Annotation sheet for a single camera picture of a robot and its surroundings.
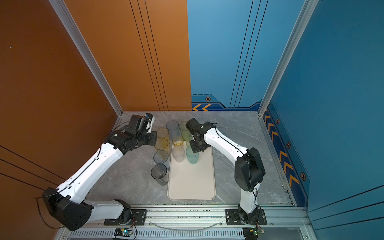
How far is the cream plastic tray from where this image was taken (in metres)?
0.82

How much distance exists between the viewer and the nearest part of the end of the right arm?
0.61 meters

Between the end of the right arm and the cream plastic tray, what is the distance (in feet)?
0.30
